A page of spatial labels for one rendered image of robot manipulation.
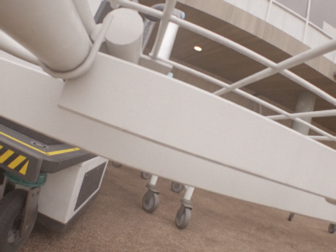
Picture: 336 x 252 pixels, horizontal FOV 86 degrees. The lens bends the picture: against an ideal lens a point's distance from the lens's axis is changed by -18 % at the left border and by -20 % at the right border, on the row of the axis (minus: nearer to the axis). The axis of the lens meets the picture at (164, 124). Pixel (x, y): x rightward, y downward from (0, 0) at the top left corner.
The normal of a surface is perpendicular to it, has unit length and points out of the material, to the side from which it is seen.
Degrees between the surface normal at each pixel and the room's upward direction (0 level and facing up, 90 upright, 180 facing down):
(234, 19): 90
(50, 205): 90
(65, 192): 90
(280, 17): 90
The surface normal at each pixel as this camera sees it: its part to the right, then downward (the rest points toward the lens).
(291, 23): 0.11, -0.03
